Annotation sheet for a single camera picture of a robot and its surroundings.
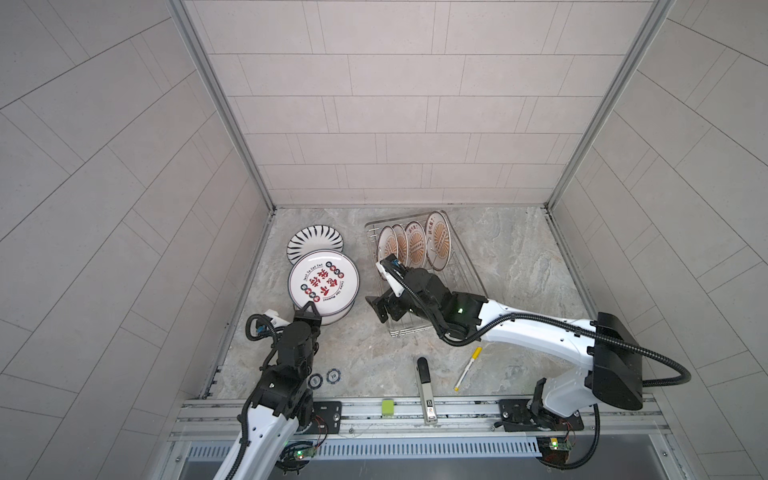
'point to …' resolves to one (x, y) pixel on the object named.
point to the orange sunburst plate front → (387, 243)
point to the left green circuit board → (308, 452)
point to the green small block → (387, 407)
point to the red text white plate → (415, 240)
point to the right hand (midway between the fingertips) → (377, 290)
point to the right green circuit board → (554, 450)
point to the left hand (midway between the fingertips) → (323, 295)
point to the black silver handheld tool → (426, 392)
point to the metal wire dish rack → (460, 275)
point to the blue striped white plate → (313, 237)
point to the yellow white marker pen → (475, 355)
